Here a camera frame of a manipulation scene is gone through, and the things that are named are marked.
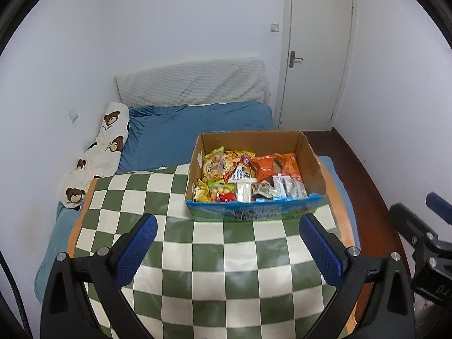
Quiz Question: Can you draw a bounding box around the black white striped packet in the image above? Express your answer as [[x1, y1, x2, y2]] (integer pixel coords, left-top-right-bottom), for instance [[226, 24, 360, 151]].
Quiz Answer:
[[229, 165, 249, 184]]

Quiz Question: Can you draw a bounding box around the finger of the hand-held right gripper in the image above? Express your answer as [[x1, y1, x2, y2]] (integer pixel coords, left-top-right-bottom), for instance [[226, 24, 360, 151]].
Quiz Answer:
[[425, 192, 452, 225], [387, 203, 440, 253]]

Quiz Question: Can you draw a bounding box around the white padded headboard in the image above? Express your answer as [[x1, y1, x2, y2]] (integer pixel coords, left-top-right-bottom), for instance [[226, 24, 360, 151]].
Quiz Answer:
[[115, 57, 271, 107]]

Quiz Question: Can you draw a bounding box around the dark clear snack packet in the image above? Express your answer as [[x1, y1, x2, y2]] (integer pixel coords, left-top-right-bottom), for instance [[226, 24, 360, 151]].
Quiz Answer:
[[251, 180, 279, 200]]

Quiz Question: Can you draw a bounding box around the orange snack packet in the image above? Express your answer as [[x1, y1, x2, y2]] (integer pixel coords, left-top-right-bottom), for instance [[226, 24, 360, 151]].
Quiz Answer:
[[275, 152, 302, 182], [249, 155, 283, 184]]

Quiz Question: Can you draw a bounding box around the white bear print pillow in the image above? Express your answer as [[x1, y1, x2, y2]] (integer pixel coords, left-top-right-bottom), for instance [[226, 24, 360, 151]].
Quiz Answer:
[[63, 102, 130, 209]]

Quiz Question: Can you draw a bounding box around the colourful gummy candy packet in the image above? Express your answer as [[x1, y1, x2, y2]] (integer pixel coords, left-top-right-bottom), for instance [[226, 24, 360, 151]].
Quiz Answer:
[[207, 181, 236, 203]]

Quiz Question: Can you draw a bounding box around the small yellow snack packet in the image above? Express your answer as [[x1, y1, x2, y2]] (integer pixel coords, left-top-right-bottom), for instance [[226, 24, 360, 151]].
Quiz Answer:
[[192, 179, 212, 203]]

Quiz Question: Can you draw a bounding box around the black cable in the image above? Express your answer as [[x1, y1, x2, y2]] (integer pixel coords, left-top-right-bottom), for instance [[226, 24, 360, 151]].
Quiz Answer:
[[0, 251, 34, 339]]

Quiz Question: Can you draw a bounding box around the blue bed sheet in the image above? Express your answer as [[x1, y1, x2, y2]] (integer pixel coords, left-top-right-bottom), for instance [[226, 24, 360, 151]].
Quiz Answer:
[[116, 99, 278, 173]]

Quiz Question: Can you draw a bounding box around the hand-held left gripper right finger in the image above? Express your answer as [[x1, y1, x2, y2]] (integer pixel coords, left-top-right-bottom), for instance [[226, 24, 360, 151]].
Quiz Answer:
[[299, 213, 415, 339]]

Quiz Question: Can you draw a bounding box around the light blue blanket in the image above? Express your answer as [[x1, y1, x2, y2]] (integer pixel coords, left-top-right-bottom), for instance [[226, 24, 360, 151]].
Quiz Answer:
[[34, 203, 83, 304]]

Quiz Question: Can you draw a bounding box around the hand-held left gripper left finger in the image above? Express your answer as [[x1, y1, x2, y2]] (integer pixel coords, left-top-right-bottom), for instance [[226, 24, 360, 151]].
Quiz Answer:
[[40, 214, 158, 339]]

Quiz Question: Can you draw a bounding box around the green white checkered blanket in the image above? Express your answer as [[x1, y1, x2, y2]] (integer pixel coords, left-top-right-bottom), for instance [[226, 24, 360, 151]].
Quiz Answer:
[[67, 155, 361, 339]]

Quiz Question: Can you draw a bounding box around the yellow chip packet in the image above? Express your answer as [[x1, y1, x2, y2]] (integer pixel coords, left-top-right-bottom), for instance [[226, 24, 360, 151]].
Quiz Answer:
[[202, 146, 227, 184]]

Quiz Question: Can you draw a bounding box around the dark wooden bed frame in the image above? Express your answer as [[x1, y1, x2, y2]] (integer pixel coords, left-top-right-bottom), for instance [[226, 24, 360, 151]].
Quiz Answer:
[[304, 129, 410, 279]]

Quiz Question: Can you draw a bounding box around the white silver snack packet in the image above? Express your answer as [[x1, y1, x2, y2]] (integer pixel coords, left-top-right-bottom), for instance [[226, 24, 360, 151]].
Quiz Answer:
[[229, 178, 257, 203]]

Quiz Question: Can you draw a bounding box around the yellow red snack packet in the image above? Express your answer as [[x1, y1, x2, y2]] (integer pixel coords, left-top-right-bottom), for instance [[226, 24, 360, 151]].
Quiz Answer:
[[222, 150, 255, 181]]

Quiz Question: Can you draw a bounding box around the white door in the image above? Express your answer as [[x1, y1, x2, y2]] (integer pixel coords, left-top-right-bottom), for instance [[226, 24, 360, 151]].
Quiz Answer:
[[277, 0, 357, 131]]

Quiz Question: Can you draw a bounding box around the cardboard box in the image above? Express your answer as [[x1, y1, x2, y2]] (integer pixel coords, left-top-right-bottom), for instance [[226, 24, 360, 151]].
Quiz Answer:
[[184, 131, 326, 222]]

